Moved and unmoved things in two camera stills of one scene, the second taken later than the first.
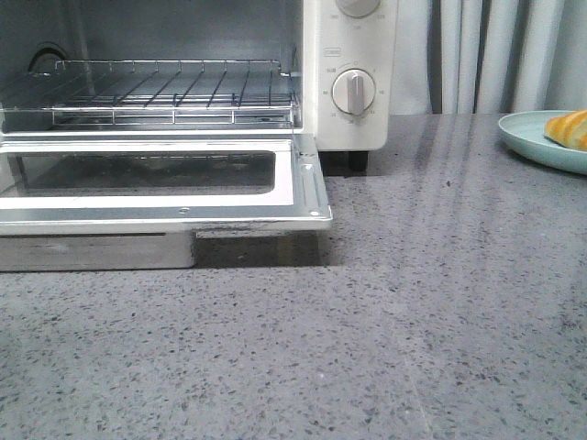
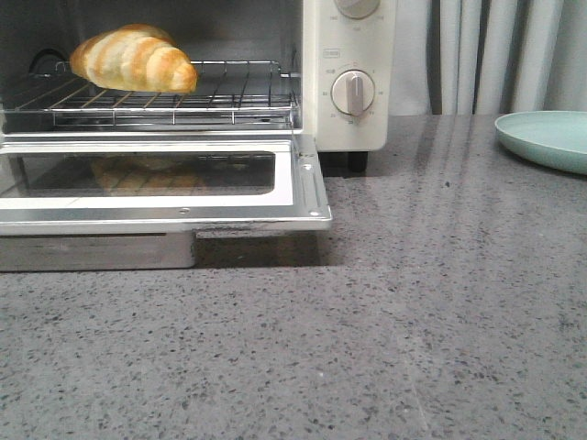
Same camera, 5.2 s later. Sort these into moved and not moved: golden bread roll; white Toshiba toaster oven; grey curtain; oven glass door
Moved: golden bread roll
Not moved: grey curtain; white Toshiba toaster oven; oven glass door
